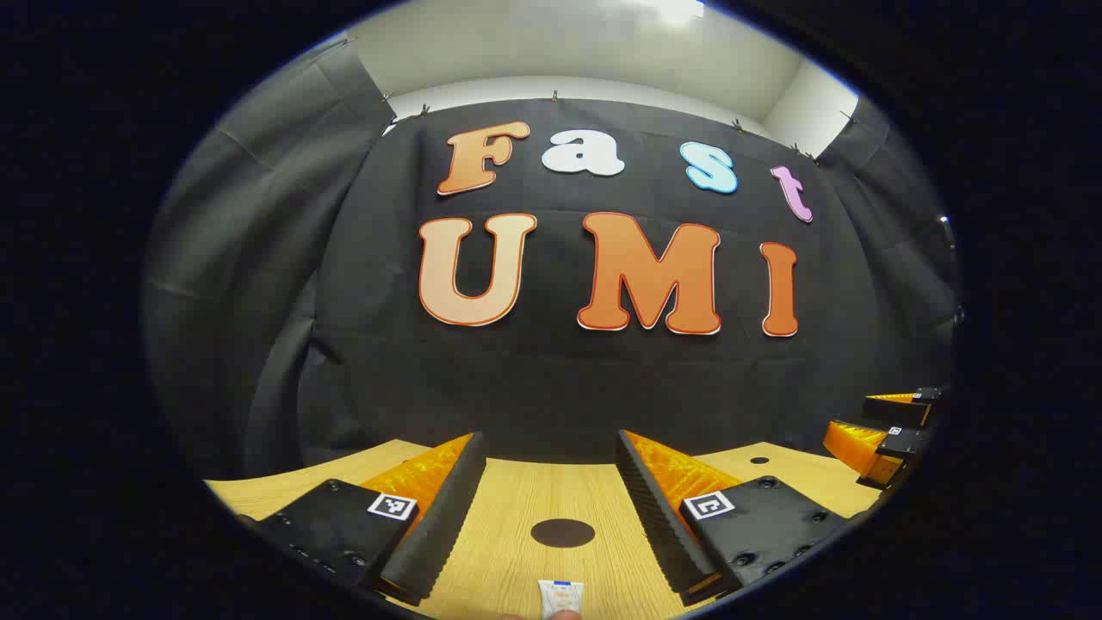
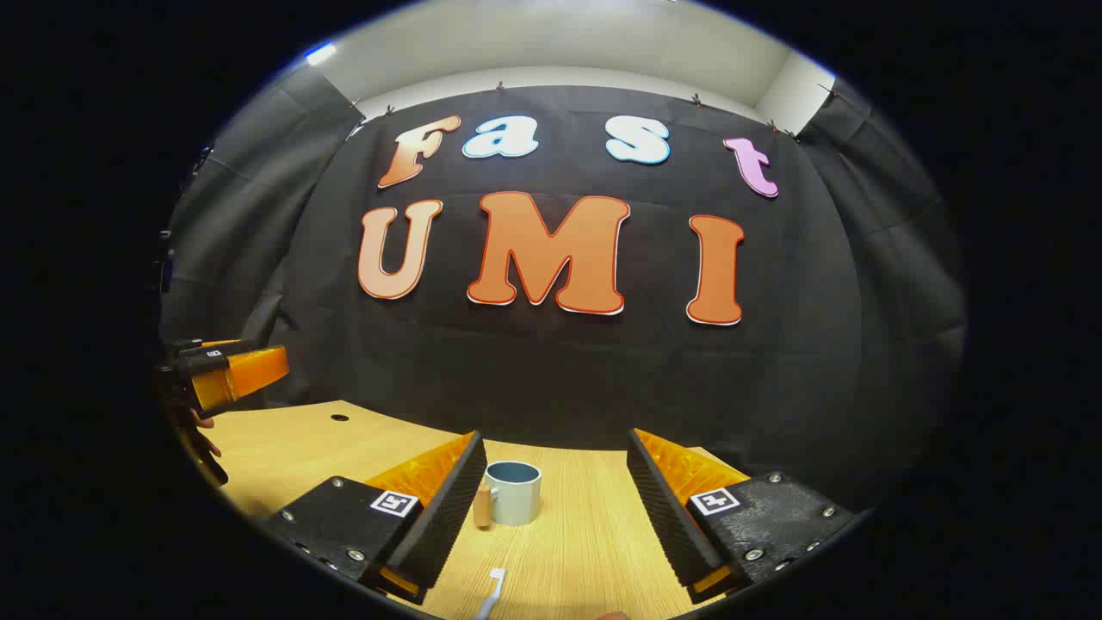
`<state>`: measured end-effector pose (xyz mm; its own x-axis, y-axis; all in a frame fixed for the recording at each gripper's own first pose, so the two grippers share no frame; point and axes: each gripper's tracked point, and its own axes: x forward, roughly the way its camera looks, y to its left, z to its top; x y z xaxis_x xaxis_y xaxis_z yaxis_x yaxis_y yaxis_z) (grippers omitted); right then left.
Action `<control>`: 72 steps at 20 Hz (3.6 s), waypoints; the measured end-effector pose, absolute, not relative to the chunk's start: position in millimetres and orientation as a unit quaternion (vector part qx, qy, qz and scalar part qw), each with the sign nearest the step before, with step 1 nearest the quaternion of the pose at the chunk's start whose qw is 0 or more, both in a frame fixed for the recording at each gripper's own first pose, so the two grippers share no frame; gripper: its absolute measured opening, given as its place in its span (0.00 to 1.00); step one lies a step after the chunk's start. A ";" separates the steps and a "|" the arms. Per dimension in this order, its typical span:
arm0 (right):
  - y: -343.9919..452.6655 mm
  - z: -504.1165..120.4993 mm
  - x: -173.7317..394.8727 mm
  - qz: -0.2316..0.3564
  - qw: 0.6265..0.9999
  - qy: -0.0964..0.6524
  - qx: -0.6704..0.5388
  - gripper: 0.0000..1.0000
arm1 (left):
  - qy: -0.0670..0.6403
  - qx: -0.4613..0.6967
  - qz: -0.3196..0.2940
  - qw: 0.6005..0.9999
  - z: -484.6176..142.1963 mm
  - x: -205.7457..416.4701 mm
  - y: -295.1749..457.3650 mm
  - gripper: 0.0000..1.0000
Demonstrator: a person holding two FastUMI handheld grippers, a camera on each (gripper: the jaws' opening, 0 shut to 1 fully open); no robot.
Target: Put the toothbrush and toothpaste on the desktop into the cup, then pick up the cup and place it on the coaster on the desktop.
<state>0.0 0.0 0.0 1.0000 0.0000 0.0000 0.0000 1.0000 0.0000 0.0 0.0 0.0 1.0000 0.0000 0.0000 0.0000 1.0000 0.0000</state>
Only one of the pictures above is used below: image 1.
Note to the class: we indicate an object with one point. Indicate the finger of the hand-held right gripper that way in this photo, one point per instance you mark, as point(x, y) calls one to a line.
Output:
point(869, 452)
point(900, 406)

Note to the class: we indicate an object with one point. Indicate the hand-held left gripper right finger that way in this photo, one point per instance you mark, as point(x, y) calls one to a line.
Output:
point(654, 525)

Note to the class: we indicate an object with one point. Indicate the wooden desktop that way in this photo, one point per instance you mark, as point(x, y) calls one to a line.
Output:
point(508, 491)

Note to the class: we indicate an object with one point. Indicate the white toothpaste tube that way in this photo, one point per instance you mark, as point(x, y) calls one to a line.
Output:
point(560, 596)

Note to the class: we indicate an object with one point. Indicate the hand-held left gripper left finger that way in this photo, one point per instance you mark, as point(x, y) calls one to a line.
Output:
point(443, 525)

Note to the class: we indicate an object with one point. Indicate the black backdrop cloth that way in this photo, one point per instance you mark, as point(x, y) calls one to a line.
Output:
point(551, 387)

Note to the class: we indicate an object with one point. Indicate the dark brown round coaster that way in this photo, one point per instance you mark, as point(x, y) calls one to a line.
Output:
point(563, 533)

